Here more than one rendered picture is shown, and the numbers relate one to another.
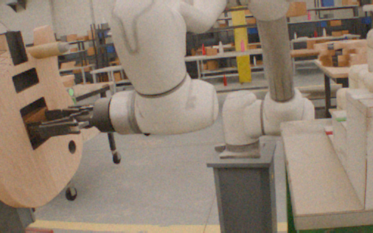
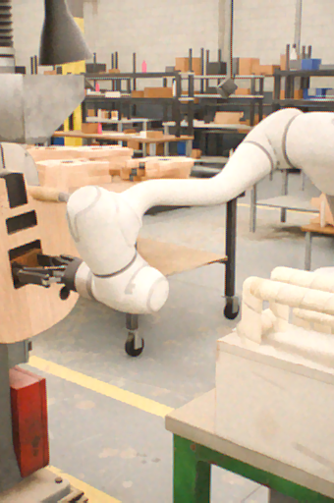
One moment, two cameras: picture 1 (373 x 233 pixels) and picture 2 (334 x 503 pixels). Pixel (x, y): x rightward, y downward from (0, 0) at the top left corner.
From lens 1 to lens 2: 0.88 m
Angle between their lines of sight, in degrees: 26
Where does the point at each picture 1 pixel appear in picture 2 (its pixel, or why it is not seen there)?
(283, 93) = not seen: outside the picture
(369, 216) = (220, 443)
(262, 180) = not seen: hidden behind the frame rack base
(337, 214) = (194, 429)
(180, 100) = (119, 284)
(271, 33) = not seen: outside the picture
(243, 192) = not seen: hidden behind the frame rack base
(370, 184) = (218, 411)
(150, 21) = (86, 220)
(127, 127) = (85, 293)
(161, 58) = (97, 250)
